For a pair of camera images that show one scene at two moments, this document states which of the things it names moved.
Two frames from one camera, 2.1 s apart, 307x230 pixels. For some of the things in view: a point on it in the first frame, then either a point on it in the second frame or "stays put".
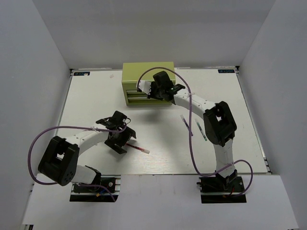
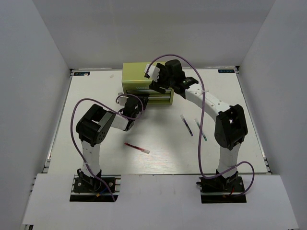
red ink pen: x=144 y=151 stays put
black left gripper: x=127 y=133 to x=144 y=99
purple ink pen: x=186 y=124 stays put
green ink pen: x=198 y=125 stays put
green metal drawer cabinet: x=133 y=73 stays put
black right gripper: x=153 y=85 to x=157 y=86
